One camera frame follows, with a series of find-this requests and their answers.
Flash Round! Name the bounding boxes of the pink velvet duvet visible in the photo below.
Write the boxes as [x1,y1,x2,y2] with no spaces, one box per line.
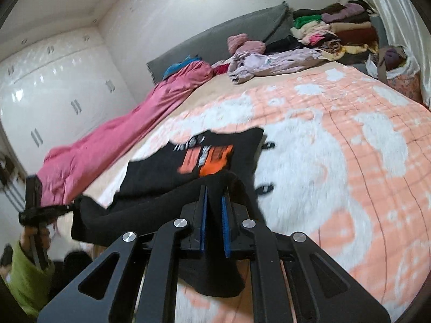
[37,61,213,206]

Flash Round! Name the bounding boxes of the bag with purple clothes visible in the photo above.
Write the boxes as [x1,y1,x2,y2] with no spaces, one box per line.
[365,46,422,103]

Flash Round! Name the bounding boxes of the stack of folded clothes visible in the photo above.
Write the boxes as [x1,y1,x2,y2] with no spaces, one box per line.
[265,0,381,63]

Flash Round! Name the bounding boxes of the person's left hand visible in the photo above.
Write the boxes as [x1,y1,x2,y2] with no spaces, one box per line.
[20,226,51,258]

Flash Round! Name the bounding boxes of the blue cloth on pillow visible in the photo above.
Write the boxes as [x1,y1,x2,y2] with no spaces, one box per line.
[162,55,201,80]

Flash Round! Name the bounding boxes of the red garment near headboard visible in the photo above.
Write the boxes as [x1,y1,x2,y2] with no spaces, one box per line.
[213,63,230,75]

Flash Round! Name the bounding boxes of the lilac crumpled garment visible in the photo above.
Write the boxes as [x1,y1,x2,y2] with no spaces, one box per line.
[227,48,327,84]

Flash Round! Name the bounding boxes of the white wardrobe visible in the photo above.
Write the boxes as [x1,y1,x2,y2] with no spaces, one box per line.
[1,28,137,174]

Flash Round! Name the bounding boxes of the pink fuzzy knit item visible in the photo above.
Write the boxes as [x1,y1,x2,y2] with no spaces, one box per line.
[227,34,266,55]

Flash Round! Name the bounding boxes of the grey headboard cover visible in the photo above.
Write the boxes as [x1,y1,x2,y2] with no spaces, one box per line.
[147,2,294,85]

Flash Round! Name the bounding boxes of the orange white plush blanket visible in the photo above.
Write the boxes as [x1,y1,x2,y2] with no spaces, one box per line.
[87,61,431,323]

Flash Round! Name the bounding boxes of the white satin curtain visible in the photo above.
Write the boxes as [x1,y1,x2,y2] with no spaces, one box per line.
[367,0,430,107]

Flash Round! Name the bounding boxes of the green sleeve forearm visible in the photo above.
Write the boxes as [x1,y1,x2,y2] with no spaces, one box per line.
[6,241,55,321]

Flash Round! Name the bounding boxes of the black IKISS sweater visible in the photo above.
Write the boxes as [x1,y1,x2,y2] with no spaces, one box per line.
[71,127,264,297]

